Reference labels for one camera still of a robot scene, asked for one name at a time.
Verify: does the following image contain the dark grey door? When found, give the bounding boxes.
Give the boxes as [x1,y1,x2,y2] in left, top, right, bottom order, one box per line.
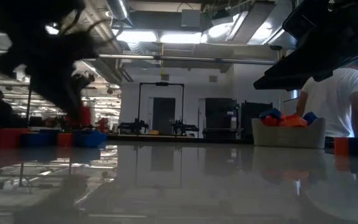
[152,97,177,136]

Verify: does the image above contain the silver round ceiling duct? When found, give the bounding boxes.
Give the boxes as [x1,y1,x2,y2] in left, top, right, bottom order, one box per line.
[82,55,126,85]
[105,0,131,20]

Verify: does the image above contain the black monitor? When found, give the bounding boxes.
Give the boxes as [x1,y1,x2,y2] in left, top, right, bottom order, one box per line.
[240,101,275,141]

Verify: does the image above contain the silver ceiling air unit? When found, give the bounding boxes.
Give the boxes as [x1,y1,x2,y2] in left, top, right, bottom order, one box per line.
[247,0,298,50]

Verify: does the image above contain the white plastic bin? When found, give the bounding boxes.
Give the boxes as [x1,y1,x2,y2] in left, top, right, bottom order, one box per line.
[252,117,328,149]

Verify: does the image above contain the bright ceiling light panel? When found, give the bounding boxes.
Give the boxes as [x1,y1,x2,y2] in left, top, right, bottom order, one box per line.
[111,29,204,44]

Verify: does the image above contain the small orange building block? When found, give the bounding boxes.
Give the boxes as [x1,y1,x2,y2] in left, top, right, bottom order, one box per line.
[333,137,350,156]

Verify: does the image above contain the large orange building block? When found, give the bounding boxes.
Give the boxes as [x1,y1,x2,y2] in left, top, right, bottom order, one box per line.
[57,133,73,147]
[278,113,308,128]

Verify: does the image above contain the black frame stand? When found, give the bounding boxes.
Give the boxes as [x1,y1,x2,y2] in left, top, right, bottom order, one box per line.
[137,82,185,134]
[25,90,33,125]

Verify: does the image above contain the red background machine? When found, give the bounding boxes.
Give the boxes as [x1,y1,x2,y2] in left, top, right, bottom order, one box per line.
[97,117,111,134]

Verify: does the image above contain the black aluminium table frame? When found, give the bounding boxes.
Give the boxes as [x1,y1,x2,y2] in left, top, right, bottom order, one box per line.
[106,134,335,149]

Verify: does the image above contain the large red building block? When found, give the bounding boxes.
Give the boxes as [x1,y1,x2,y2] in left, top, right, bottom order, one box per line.
[261,114,285,127]

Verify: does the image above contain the long grey ceiling pipe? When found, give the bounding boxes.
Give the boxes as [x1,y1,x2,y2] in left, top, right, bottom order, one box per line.
[98,53,282,65]

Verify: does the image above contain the grey ceiling box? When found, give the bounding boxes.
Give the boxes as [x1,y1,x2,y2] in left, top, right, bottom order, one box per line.
[180,8,203,29]

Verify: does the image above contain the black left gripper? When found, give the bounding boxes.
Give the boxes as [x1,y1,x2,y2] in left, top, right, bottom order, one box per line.
[0,30,101,125]

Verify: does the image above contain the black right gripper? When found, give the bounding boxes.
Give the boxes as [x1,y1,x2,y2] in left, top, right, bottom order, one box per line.
[253,4,358,91]

